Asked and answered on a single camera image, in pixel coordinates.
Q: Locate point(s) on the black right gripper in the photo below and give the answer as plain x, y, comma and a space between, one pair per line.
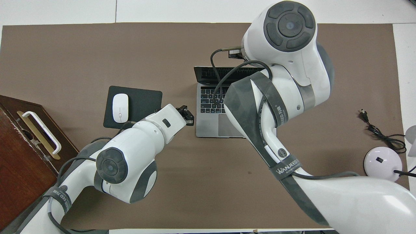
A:
235, 54

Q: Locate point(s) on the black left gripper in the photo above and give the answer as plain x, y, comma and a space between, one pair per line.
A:
183, 113

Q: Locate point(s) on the grey laptop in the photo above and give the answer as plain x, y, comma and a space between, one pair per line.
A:
208, 126

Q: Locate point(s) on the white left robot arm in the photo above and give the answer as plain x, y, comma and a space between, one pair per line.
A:
130, 156

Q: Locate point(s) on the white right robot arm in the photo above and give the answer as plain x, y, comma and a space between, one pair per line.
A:
325, 195

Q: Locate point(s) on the black mouse pad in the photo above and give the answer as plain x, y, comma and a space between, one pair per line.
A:
143, 104

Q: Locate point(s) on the white computer mouse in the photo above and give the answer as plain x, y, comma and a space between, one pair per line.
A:
120, 108

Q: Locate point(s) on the brown table mat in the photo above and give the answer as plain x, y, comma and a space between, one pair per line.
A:
81, 55

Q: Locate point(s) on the dark brown wooden box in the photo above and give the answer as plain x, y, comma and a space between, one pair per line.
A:
19, 172

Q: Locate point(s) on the white desk lamp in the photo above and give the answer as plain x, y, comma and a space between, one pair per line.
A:
382, 164

